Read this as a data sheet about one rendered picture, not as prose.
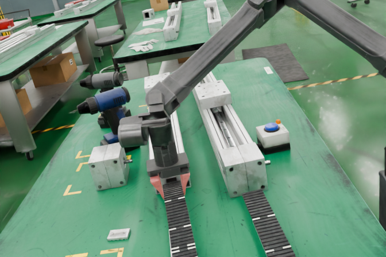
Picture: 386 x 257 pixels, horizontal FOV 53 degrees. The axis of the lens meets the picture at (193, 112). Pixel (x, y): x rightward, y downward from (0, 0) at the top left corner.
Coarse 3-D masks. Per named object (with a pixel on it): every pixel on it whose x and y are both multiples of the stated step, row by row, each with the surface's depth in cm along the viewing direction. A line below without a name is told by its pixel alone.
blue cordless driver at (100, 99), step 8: (120, 88) 127; (96, 96) 124; (104, 96) 124; (112, 96) 125; (120, 96) 126; (128, 96) 127; (80, 104) 123; (88, 104) 123; (96, 104) 124; (104, 104) 124; (112, 104) 126; (120, 104) 128; (72, 112) 123; (80, 112) 123; (88, 112) 124; (96, 112) 125; (104, 112) 127; (112, 112) 127; (120, 112) 129; (112, 120) 128; (112, 128) 130; (104, 136) 132; (112, 136) 130; (104, 144) 130
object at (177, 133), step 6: (174, 114) 134; (174, 120) 128; (174, 126) 124; (174, 132) 120; (180, 132) 134; (180, 138) 115; (150, 144) 115; (180, 144) 112; (150, 150) 112; (180, 150) 108; (150, 156) 108; (162, 180) 104; (168, 180) 106; (174, 180) 105; (180, 180) 105; (162, 186) 105; (186, 186) 106; (156, 192) 105
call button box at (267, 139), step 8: (256, 128) 118; (264, 128) 116; (280, 128) 115; (264, 136) 112; (272, 136) 112; (280, 136) 112; (288, 136) 113; (256, 144) 117; (264, 144) 113; (272, 144) 113; (280, 144) 113; (288, 144) 114; (264, 152) 114; (272, 152) 114
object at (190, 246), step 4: (188, 244) 80; (192, 244) 80; (172, 248) 80; (176, 248) 80; (180, 248) 80; (184, 248) 79; (188, 248) 79; (192, 248) 79; (172, 252) 79; (176, 252) 79; (180, 252) 79
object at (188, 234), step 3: (189, 231) 84; (177, 234) 84; (180, 234) 83; (183, 234) 83; (186, 234) 84; (189, 234) 83; (192, 234) 83; (171, 237) 83; (174, 237) 83; (177, 237) 83; (180, 237) 83; (183, 237) 83; (186, 237) 83; (171, 240) 82; (174, 240) 82
